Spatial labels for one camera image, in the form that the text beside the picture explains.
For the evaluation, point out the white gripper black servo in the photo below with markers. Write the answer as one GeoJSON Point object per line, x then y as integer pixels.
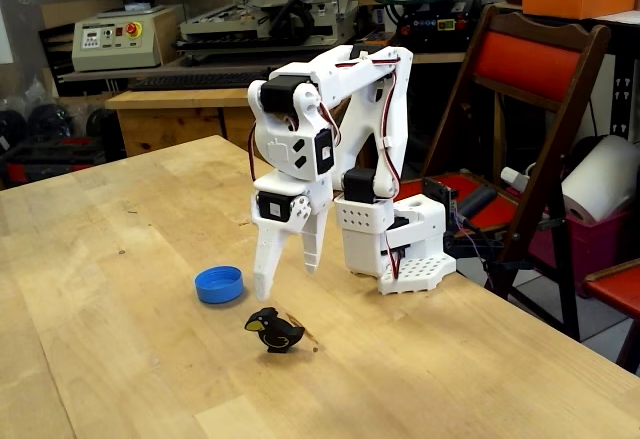
{"type": "Point", "coordinates": [278, 205]}

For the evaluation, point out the black wooden bird toy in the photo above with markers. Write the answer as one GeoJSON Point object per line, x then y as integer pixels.
{"type": "Point", "coordinates": [277, 334]}

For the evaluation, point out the white robot arm with base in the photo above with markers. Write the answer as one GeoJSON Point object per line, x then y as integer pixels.
{"type": "Point", "coordinates": [360, 74]}

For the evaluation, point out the blue round shallow box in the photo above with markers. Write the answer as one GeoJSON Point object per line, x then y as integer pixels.
{"type": "Point", "coordinates": [220, 295]}

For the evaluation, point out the beige control box red button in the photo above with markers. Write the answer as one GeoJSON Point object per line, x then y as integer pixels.
{"type": "Point", "coordinates": [100, 56]}

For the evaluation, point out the black controller board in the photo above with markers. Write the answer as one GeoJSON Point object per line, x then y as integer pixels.
{"type": "Point", "coordinates": [440, 191]}

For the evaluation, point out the black table clamp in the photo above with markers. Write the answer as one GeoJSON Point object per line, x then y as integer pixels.
{"type": "Point", "coordinates": [465, 246]}

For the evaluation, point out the black cylinder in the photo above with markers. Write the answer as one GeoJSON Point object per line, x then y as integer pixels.
{"type": "Point", "coordinates": [477, 200]}

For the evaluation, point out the wooden cabinet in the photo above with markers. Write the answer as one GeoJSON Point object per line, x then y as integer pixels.
{"type": "Point", "coordinates": [140, 129]}

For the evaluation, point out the black keyboard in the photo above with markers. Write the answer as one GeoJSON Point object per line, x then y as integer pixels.
{"type": "Point", "coordinates": [195, 80]}

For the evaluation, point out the black filament spool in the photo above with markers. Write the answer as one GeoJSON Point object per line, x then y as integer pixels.
{"type": "Point", "coordinates": [11, 126]}
{"type": "Point", "coordinates": [100, 121]}
{"type": "Point", "coordinates": [50, 121]}

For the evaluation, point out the orange small book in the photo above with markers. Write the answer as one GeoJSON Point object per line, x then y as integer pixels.
{"type": "Point", "coordinates": [385, 38]}

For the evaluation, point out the wooden workbench plank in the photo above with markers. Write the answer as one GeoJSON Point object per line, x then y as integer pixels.
{"type": "Point", "coordinates": [440, 57]}

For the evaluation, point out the red black crate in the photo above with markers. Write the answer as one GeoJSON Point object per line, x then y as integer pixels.
{"type": "Point", "coordinates": [50, 159]}

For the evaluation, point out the black scroll saw machine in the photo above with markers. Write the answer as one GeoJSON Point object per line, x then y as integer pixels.
{"type": "Point", "coordinates": [430, 24]}

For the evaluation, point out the wooden folding chair red cushions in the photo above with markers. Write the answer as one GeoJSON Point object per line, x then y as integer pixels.
{"type": "Point", "coordinates": [525, 61]}

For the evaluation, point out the magenta plastic bin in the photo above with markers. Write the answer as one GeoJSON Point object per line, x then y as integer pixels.
{"type": "Point", "coordinates": [595, 249]}

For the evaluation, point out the white paper towel roll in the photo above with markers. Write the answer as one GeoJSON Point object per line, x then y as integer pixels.
{"type": "Point", "coordinates": [600, 179]}

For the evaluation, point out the red seat wooden chair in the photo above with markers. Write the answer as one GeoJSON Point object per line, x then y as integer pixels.
{"type": "Point", "coordinates": [617, 286]}

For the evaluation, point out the white panel with hooks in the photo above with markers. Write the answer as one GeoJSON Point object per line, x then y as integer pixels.
{"type": "Point", "coordinates": [620, 109]}

